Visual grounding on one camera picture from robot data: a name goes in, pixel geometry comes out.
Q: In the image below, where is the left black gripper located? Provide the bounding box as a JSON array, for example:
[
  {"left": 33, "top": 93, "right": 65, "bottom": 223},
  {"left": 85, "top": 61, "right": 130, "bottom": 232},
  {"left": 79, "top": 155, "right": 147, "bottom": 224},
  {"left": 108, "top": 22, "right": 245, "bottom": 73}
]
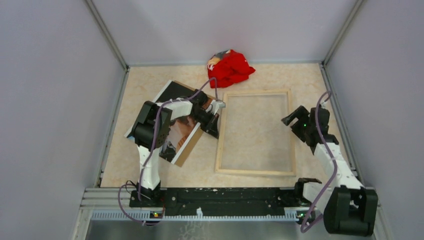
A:
[{"left": 190, "top": 109, "right": 220, "bottom": 139}]

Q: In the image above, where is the printed photo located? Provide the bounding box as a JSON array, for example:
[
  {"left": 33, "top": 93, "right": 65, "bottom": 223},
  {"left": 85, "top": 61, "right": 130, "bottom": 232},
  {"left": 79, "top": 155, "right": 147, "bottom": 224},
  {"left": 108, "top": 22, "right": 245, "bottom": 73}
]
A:
[{"left": 125, "top": 80, "right": 218, "bottom": 167}]

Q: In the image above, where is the light wooden picture frame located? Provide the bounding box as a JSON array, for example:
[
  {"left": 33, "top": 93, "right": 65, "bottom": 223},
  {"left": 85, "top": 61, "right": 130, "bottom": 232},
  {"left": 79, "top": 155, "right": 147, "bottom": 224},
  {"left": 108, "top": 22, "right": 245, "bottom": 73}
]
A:
[{"left": 214, "top": 88, "right": 298, "bottom": 177}]

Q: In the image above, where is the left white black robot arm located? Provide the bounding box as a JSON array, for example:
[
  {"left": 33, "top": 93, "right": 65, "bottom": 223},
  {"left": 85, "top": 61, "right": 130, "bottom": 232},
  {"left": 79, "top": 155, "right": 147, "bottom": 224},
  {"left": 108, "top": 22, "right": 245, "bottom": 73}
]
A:
[{"left": 130, "top": 90, "right": 226, "bottom": 207}]

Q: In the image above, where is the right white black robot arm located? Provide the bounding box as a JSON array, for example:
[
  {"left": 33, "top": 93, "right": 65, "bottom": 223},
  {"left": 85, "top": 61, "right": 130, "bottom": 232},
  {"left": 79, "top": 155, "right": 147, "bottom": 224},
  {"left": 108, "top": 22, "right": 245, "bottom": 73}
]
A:
[{"left": 281, "top": 105, "right": 379, "bottom": 237}]

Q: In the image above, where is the crumpled red cloth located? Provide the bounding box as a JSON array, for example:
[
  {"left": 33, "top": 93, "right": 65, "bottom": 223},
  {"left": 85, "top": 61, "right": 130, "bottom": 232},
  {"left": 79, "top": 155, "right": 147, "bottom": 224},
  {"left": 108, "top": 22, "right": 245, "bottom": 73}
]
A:
[{"left": 206, "top": 49, "right": 256, "bottom": 89}]

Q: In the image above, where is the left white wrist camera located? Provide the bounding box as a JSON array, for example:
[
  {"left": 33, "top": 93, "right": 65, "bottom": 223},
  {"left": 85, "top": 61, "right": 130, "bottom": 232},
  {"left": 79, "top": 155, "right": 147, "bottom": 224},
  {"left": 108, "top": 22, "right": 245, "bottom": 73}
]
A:
[{"left": 210, "top": 100, "right": 226, "bottom": 115}]

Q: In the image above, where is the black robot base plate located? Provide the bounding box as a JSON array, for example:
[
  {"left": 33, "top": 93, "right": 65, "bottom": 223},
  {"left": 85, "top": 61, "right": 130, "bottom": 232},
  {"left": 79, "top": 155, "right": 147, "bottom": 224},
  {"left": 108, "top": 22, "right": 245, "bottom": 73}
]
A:
[{"left": 129, "top": 187, "right": 311, "bottom": 217}]

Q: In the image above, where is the aluminium rail with cable duct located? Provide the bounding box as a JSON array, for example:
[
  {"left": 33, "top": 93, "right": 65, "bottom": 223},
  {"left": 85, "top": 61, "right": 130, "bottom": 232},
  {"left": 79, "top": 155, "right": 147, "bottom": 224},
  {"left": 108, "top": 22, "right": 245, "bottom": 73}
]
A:
[{"left": 80, "top": 184, "right": 393, "bottom": 240}]

